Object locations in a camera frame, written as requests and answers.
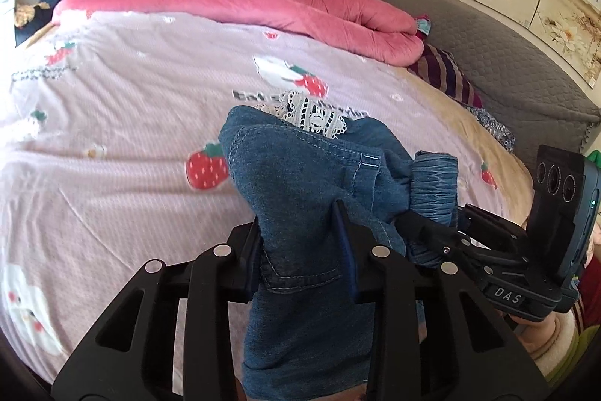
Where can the grey quilted headboard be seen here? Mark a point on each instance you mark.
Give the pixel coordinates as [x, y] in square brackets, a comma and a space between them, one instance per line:
[493, 53]

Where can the yellow blanket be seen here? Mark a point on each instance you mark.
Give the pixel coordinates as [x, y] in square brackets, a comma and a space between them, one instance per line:
[450, 119]

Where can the teal and red cloth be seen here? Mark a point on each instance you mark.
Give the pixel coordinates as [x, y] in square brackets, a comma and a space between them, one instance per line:
[424, 26]

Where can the yellow patterned cloth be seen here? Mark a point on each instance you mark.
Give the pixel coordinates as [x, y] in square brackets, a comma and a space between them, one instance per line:
[28, 13]

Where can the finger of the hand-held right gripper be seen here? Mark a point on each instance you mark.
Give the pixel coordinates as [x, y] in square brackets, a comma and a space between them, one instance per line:
[432, 236]
[493, 222]

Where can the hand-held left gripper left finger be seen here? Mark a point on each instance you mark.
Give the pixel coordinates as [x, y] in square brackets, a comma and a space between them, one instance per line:
[256, 260]

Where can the person's right hand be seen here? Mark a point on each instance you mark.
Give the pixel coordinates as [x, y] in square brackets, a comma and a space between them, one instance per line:
[537, 337]

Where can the person's right forearm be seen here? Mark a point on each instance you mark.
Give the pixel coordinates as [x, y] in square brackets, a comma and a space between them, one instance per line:
[570, 349]

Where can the pink strawberry printed bed sheet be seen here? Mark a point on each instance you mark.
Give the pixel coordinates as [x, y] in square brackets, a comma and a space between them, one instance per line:
[141, 100]

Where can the pink quilt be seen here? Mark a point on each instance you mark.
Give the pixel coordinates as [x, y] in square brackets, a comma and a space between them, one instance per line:
[234, 1]

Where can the blue floral cloth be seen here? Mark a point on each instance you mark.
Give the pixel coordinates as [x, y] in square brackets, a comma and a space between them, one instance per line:
[493, 126]

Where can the striped pillow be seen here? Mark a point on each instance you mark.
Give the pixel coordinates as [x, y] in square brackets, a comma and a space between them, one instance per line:
[446, 74]

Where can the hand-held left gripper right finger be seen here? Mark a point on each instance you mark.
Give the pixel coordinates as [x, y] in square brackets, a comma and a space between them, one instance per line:
[342, 250]

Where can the blue denim garment with lace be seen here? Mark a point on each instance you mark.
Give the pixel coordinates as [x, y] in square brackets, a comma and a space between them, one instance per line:
[300, 194]

